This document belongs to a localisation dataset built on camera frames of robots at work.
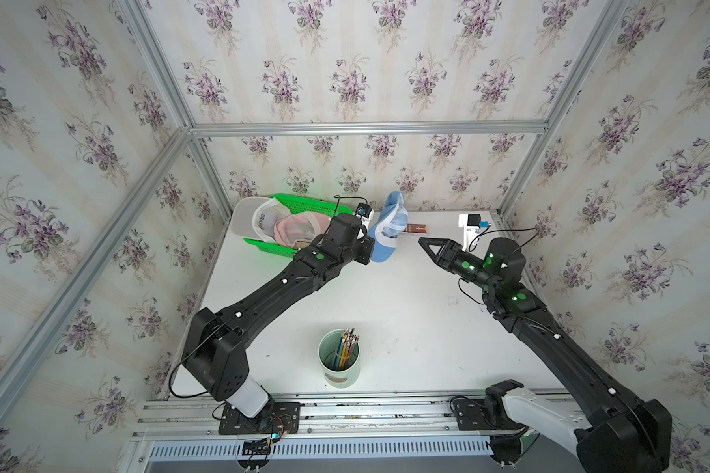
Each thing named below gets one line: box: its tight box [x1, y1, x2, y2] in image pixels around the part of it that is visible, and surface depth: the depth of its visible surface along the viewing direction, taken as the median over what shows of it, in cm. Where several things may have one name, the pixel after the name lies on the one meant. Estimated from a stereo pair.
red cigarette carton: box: [406, 223, 429, 235], surface depth 117 cm
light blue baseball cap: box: [368, 191, 409, 263], surface depth 88 cm
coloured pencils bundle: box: [335, 327, 360, 371], surface depth 72 cm
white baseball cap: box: [230, 196, 291, 244], surface depth 108 cm
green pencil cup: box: [317, 329, 361, 390], surface depth 74 cm
